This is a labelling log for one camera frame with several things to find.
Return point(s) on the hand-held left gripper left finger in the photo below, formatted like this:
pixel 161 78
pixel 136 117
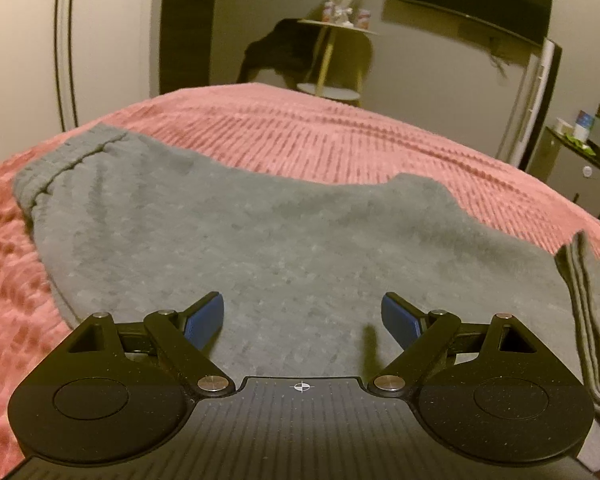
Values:
pixel 206 316

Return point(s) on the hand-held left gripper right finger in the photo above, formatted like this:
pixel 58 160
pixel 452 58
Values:
pixel 397 317

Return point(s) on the grey sweat pants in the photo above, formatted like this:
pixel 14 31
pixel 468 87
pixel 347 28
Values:
pixel 260 240

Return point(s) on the pink ribbed blanket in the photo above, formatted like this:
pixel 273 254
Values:
pixel 330 130

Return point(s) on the dark dresser with grey drawers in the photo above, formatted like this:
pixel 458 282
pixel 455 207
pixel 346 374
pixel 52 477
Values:
pixel 560 165

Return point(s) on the white tower appliance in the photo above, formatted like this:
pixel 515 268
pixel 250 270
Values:
pixel 532 105

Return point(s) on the white cup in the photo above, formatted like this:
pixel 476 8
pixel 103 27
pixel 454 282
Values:
pixel 561 126

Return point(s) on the green cloth item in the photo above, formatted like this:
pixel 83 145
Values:
pixel 582 145

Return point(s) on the blue and white container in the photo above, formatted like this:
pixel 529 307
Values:
pixel 583 127

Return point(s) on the black garment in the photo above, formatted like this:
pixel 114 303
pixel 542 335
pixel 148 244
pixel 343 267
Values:
pixel 280 50

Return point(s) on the dark wooden door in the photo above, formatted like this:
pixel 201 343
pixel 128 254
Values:
pixel 187 25

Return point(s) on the round two-tier side table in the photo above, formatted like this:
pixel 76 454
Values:
pixel 330 27

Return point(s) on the small printed can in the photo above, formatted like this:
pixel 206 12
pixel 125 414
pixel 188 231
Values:
pixel 364 18
pixel 329 12

